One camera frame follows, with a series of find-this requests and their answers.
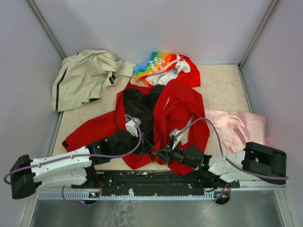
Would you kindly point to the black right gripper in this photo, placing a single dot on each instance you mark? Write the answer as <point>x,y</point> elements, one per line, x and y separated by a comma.
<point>163,154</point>

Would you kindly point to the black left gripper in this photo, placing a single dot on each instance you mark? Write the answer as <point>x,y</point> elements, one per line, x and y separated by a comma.
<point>146,146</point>

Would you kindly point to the red jacket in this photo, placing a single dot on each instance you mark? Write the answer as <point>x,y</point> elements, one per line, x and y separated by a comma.
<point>172,109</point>

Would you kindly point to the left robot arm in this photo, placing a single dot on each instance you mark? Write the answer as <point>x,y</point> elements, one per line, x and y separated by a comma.
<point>73,168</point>

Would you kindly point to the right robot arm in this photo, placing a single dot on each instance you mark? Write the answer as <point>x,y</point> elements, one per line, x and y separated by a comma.
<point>255,161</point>

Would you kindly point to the beige jacket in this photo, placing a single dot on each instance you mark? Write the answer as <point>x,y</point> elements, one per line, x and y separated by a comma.
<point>84,76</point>

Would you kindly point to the pink satin cloth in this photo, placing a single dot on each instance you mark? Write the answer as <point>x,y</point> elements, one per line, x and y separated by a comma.
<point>238,128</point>

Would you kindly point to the rainbow white red garment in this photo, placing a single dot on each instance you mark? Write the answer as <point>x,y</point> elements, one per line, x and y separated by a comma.
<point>160,68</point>

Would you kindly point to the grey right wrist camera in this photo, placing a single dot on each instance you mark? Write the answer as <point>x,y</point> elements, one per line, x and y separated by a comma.
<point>176,135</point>

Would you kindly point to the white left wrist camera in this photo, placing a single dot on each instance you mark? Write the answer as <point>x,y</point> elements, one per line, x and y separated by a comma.
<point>132,126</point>

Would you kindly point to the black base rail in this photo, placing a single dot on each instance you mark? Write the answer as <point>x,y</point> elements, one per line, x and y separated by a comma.
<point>150,183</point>

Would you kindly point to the left aluminium frame post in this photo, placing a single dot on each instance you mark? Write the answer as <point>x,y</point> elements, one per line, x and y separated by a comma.
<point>46,28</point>

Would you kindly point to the aluminium frame post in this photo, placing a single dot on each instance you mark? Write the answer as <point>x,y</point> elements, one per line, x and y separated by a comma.
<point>269,13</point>
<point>46,28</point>

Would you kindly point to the right aluminium frame post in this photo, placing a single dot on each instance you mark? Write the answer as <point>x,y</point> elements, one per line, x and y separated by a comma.
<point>269,13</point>

